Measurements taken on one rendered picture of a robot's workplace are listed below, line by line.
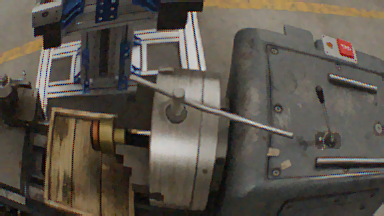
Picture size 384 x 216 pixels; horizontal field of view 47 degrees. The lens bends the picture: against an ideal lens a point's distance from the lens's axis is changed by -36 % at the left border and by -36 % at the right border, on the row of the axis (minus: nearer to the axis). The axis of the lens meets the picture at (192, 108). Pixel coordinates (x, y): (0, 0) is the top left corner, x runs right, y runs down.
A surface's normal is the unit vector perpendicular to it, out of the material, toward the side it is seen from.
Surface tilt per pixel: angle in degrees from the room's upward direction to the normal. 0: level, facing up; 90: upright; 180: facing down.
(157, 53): 0
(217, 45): 0
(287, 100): 0
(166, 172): 55
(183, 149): 37
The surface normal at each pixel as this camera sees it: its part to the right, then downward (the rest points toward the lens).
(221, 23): 0.07, -0.58
